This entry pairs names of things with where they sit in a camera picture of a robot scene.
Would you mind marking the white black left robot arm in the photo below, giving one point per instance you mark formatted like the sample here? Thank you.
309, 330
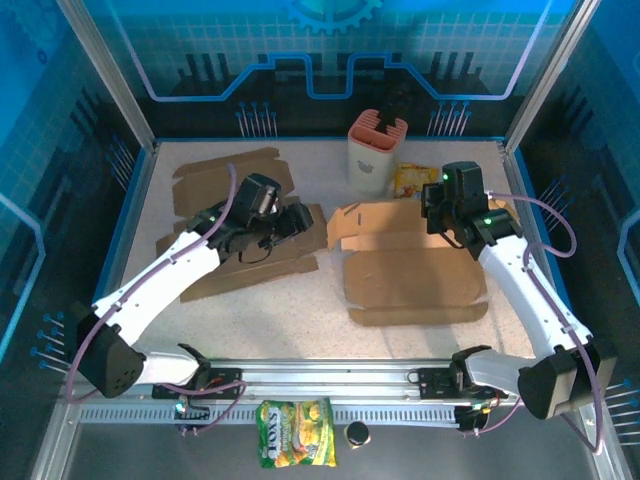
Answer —
150, 280

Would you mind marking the brown cardboard mailer box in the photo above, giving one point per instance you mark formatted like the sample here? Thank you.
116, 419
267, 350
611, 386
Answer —
210, 180
410, 280
270, 272

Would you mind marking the aluminium frame post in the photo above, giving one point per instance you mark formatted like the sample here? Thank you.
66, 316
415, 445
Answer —
111, 75
547, 75

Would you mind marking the blue table side panel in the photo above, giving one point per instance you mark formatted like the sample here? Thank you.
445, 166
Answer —
136, 175
527, 175

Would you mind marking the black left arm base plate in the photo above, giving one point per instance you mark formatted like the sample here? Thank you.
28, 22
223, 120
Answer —
230, 374

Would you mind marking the cream knife block pink top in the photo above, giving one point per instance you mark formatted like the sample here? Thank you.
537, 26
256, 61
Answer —
370, 165

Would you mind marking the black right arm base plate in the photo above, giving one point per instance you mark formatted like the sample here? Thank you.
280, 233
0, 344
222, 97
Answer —
435, 382

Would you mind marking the aluminium mounting rail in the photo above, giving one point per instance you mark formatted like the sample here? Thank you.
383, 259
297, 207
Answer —
325, 375

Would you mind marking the yellow snack bag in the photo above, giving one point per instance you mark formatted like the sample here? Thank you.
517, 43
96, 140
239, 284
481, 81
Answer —
412, 182

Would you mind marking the black controller board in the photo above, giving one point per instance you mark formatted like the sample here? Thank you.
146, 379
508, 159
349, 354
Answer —
470, 417
195, 411

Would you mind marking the green Fox's candy bag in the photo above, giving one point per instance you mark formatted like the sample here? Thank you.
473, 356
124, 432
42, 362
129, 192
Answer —
295, 435

